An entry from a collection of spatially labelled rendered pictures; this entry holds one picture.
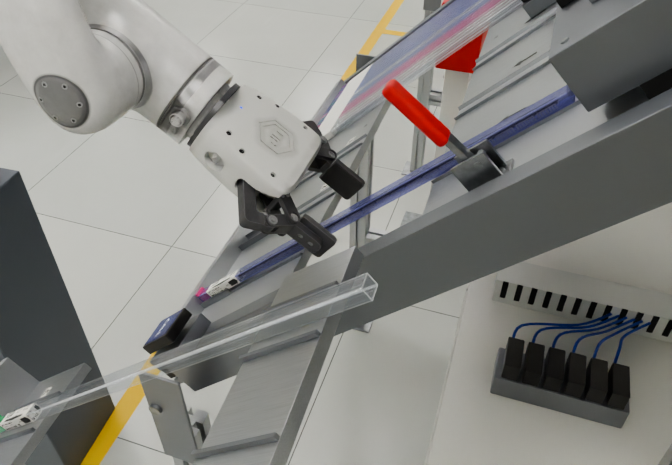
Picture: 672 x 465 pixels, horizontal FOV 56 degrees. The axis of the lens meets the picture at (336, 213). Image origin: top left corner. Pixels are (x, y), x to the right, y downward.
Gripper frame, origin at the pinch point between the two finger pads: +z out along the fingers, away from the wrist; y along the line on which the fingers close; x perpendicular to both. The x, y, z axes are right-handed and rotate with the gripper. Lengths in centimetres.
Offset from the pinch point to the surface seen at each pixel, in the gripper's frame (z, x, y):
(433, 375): 60, 69, 51
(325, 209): 0.6, 7.0, 6.9
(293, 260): 0.4, 8.0, -1.4
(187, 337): -3.5, 16.1, -11.3
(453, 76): 18, 27, 94
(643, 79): 5.3, -30.6, -6.1
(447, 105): 22, 34, 94
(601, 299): 39.9, 1.6, 21.7
